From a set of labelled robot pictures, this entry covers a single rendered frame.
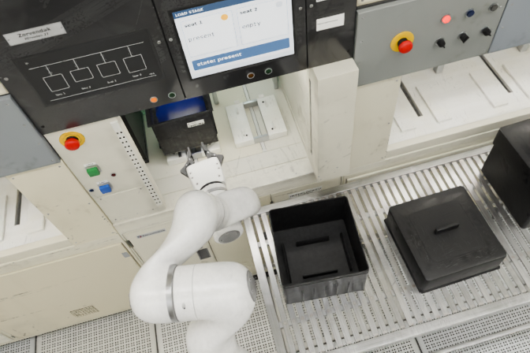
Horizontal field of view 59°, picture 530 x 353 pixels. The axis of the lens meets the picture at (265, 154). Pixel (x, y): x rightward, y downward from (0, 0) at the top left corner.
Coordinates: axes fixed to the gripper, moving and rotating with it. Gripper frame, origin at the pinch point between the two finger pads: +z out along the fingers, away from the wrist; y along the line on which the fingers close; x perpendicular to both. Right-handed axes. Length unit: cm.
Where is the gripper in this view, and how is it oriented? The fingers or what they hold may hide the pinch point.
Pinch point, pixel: (197, 151)
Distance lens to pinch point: 145.4
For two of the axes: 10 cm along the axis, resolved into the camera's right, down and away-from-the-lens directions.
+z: -3.6, -7.4, 5.7
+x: -0.9, -5.8, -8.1
